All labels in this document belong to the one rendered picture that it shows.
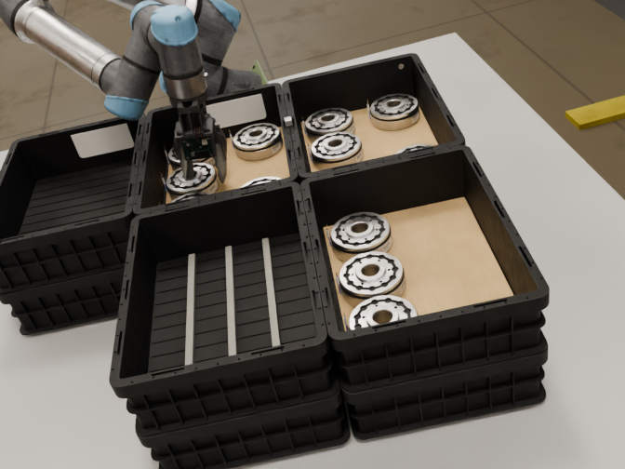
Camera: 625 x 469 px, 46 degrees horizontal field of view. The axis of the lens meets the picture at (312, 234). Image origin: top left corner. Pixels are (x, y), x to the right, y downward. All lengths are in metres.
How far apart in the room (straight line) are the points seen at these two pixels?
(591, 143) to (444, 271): 1.90
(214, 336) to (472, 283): 0.41
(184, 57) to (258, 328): 0.49
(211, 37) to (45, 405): 0.91
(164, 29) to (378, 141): 0.50
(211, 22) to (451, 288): 0.93
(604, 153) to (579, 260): 1.59
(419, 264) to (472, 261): 0.08
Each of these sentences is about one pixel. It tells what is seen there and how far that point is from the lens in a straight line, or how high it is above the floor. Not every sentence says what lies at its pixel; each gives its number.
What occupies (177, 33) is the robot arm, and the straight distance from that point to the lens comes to 1.32.
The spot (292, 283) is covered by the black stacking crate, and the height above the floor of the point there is 0.83.
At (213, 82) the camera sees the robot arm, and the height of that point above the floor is 0.88.
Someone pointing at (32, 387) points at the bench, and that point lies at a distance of 1.45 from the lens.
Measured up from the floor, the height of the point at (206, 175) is 0.86.
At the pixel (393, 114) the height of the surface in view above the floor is 0.86.
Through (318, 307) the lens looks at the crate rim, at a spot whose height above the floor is 0.93.
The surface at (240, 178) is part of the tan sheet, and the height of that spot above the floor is 0.83.
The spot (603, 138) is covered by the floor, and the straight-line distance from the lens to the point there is 3.08.
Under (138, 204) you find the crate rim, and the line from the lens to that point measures 1.36.
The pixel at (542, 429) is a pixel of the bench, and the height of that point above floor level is 0.70.
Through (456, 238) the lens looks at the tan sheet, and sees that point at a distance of 1.27.
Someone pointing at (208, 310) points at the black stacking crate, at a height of 0.83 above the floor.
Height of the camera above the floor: 1.63
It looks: 37 degrees down
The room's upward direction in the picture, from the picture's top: 13 degrees counter-clockwise
